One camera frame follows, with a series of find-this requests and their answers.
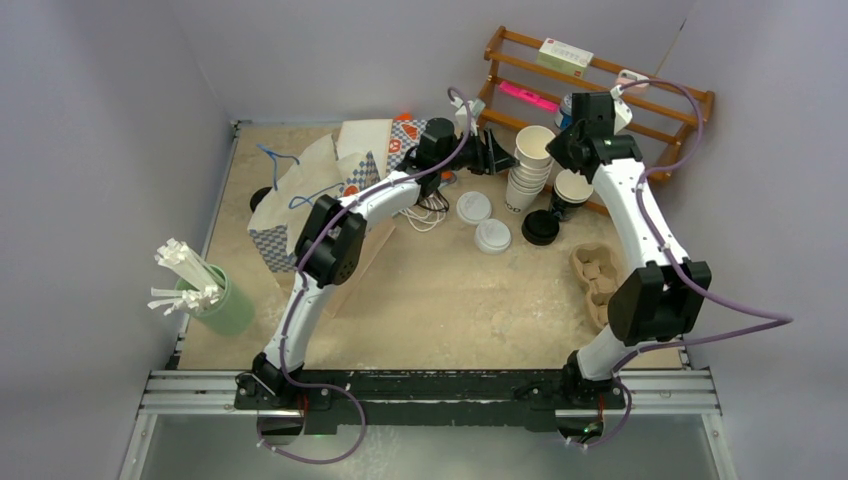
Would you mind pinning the white pink small device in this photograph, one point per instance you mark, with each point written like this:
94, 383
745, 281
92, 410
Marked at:
629, 78

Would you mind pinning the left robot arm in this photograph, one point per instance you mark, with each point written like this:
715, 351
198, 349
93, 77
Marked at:
329, 247

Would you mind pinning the white cup lid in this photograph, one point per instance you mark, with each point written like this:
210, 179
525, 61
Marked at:
492, 237
473, 207

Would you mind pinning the dark paper cup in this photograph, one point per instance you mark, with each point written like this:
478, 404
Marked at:
570, 192

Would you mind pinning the stack of pulp carriers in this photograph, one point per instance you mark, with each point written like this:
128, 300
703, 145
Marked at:
595, 266

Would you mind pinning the blue white jar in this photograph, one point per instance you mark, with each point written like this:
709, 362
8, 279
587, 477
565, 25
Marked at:
563, 117

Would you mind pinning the stack of black lids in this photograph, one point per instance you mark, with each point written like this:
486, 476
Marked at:
258, 196

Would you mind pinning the white cup lid far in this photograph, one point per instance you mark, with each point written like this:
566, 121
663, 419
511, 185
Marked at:
473, 207

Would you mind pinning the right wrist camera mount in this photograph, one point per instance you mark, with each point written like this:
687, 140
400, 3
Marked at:
623, 113

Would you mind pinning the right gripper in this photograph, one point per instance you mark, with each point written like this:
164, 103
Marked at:
555, 148

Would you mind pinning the wrapped white straws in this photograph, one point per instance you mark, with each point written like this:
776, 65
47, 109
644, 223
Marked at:
205, 287

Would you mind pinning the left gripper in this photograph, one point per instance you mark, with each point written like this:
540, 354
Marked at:
489, 157

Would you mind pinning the white cup lid near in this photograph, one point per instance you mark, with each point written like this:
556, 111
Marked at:
492, 237

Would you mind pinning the black aluminium base frame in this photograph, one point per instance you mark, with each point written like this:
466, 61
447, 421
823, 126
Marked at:
532, 399

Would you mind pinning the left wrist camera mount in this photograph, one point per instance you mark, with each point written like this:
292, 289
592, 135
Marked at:
468, 113

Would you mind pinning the stack of white paper cups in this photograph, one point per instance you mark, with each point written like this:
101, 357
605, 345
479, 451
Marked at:
528, 177

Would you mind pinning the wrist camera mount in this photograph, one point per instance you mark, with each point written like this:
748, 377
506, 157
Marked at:
468, 113
623, 113

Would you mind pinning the white green box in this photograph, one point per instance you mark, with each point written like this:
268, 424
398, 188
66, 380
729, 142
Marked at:
564, 58

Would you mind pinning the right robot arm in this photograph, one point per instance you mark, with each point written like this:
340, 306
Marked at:
654, 305

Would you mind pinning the stack of flat paper bags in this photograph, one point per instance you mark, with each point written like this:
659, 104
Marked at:
368, 150

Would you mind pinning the wooden shelf rack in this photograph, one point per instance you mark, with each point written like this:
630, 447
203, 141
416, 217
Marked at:
663, 117

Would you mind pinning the black lids by cups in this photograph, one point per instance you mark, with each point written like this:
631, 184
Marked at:
540, 228

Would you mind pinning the pink highlighter pen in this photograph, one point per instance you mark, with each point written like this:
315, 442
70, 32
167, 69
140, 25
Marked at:
528, 97

